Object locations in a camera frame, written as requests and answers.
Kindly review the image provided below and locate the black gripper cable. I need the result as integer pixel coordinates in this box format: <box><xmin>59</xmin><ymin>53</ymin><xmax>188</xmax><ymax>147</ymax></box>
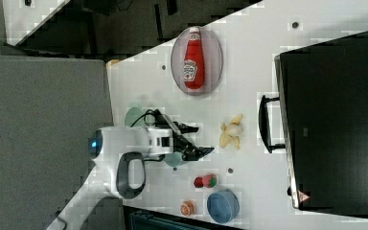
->
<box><xmin>130</xmin><ymin>108</ymin><xmax>167</xmax><ymax>128</ymax></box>

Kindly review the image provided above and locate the black toaster oven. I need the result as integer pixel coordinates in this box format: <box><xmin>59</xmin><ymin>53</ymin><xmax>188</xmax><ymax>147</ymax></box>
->
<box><xmin>259</xmin><ymin>31</ymin><xmax>368</xmax><ymax>219</ymax></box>

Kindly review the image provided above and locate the red toy tomato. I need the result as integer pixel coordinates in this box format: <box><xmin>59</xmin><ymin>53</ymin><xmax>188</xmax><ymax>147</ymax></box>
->
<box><xmin>194</xmin><ymin>177</ymin><xmax>203</xmax><ymax>188</ymax></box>

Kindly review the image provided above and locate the red toy strawberry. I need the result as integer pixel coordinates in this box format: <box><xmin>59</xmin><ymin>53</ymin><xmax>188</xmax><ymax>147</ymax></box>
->
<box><xmin>202</xmin><ymin>173</ymin><xmax>218</xmax><ymax>188</ymax></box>

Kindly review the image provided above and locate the red ketchup bottle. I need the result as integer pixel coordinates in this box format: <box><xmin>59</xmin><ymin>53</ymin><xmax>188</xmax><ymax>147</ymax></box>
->
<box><xmin>183</xmin><ymin>27</ymin><xmax>205</xmax><ymax>89</ymax></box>

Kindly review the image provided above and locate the grey round plate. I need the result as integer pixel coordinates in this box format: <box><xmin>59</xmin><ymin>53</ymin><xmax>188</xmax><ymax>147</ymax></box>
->
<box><xmin>171</xmin><ymin>27</ymin><xmax>223</xmax><ymax>96</ymax></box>

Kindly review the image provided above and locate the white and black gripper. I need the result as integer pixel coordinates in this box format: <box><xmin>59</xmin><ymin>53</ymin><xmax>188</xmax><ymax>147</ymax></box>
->
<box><xmin>146</xmin><ymin>123</ymin><xmax>214</xmax><ymax>161</ymax></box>

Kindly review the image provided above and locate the blue plastic cup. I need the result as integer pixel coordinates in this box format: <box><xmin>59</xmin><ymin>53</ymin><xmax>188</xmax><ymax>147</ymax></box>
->
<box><xmin>207</xmin><ymin>190</ymin><xmax>240</xmax><ymax>223</ymax></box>

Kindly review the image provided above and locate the orange slice toy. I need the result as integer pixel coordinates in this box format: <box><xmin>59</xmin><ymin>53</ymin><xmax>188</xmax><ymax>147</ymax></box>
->
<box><xmin>180</xmin><ymin>200</ymin><xmax>195</xmax><ymax>217</ymax></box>

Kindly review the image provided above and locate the peeled toy banana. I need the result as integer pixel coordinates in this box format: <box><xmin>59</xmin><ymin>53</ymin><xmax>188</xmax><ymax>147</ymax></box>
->
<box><xmin>219</xmin><ymin>114</ymin><xmax>242</xmax><ymax>150</ymax></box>

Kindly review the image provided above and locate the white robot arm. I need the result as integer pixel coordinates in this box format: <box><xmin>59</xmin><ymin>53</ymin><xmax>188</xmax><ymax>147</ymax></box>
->
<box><xmin>46</xmin><ymin>122</ymin><xmax>214</xmax><ymax>230</ymax></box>

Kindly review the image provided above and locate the green cup with handle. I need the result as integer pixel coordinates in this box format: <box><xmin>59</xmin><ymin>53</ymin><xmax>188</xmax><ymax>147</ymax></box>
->
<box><xmin>164</xmin><ymin>151</ymin><xmax>184</xmax><ymax>168</ymax></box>

